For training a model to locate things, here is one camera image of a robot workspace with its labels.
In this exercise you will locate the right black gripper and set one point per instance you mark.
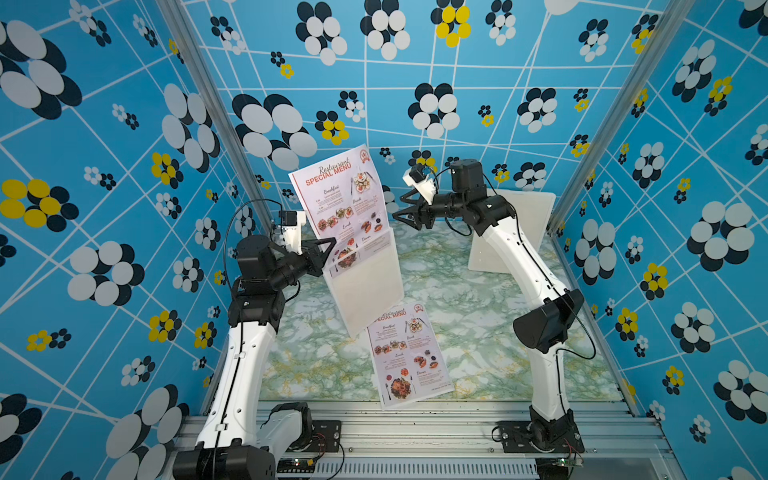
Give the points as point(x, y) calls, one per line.
point(424, 213)

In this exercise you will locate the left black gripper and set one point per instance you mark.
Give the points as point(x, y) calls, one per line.
point(315, 261)

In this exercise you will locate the white narrow rack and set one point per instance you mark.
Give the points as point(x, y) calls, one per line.
point(534, 209)
point(365, 280)

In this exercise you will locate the restaurant menu sheet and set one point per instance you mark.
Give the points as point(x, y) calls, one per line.
point(344, 199)
point(408, 363)

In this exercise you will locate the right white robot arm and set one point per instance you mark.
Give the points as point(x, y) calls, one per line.
point(554, 307)

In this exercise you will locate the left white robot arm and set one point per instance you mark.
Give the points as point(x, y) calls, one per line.
point(232, 443)

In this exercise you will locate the left small circuit board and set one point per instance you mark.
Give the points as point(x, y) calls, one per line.
point(297, 466)

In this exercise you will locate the small circuit board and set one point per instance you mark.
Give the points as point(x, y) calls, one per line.
point(297, 466)
point(557, 469)

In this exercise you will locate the right small circuit board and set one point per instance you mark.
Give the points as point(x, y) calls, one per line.
point(557, 469)

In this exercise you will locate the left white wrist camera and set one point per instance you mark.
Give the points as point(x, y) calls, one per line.
point(289, 233)

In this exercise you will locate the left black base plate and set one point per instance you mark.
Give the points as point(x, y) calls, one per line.
point(325, 437)

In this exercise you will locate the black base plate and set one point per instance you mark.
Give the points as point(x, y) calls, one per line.
point(325, 437)
point(538, 438)

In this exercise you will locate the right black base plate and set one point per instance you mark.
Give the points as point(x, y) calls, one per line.
point(538, 438)

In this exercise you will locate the left aluminium corner post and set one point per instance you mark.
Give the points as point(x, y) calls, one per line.
point(182, 32)

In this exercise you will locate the aluminium corner post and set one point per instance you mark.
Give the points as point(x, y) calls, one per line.
point(670, 22)
point(182, 32)

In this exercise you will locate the right aluminium corner post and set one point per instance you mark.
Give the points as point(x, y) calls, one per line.
point(670, 22)

